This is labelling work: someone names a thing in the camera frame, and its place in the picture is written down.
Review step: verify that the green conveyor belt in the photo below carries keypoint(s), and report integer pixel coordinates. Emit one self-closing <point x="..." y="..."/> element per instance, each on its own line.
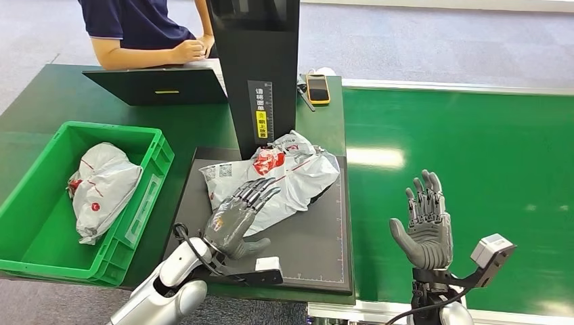
<point x="493" y="134"/>

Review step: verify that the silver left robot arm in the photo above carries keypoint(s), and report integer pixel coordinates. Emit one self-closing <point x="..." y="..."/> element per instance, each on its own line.
<point x="161" y="287"/>

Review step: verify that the black yellow ruler sticker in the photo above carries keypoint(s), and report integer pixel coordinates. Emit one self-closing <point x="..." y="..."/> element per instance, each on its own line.
<point x="261" y="112"/>

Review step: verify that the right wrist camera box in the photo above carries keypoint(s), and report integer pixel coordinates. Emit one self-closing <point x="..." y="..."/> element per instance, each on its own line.
<point x="491" y="255"/>

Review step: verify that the white poly mailer package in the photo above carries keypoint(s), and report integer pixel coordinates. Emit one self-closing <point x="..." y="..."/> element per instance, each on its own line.
<point x="296" y="179"/>
<point x="105" y="188"/>

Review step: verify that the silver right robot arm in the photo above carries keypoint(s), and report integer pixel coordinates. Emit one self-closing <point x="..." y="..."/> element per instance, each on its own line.
<point x="437" y="305"/>

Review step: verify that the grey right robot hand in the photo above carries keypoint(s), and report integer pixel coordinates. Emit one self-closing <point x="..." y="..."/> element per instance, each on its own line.
<point x="428" y="242"/>

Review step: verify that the green plastic crate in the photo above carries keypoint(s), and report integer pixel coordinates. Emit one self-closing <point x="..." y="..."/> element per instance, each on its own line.
<point x="45" y="233"/>

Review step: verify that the crumpled white poly mailer package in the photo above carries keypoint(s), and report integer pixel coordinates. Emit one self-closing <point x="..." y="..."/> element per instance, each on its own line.
<point x="105" y="188"/>

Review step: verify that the aluminium conveyor side rail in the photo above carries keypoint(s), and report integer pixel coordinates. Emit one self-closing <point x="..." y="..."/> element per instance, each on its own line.
<point x="358" y="314"/>
<point x="448" y="85"/>

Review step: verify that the black scanner column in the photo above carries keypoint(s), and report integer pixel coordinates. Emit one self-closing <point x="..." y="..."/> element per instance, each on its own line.
<point x="255" y="49"/>

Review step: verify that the black scanner base plate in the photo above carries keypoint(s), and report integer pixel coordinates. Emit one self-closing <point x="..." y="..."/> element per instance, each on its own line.
<point x="314" y="246"/>

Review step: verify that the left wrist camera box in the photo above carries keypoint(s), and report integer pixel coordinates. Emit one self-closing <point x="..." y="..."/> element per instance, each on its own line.
<point x="262" y="271"/>

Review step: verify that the person's left hand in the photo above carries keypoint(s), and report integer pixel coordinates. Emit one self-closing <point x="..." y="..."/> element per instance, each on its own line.
<point x="207" y="45"/>

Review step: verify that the black laptop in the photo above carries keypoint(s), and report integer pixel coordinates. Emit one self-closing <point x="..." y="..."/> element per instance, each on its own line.
<point x="152" y="86"/>

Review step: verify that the person's right hand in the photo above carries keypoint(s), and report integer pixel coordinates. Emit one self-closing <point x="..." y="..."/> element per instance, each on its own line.
<point x="188" y="51"/>

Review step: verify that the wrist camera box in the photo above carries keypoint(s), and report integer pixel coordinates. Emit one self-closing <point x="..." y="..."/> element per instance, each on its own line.
<point x="262" y="271"/>
<point x="491" y="255"/>

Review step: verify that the person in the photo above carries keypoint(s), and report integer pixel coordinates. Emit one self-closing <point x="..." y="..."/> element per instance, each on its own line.
<point x="130" y="22"/>

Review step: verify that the person's right forearm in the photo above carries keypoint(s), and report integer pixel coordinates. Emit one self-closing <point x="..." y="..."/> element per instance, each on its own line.
<point x="134" y="57"/>

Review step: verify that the phone in yellow case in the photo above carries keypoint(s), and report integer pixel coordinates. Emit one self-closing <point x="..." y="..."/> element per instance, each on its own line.
<point x="318" y="89"/>

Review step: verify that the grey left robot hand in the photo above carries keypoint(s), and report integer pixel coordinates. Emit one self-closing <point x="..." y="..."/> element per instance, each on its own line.
<point x="231" y="224"/>

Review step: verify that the person's left forearm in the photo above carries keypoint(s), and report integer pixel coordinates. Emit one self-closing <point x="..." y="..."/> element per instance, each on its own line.
<point x="204" y="18"/>

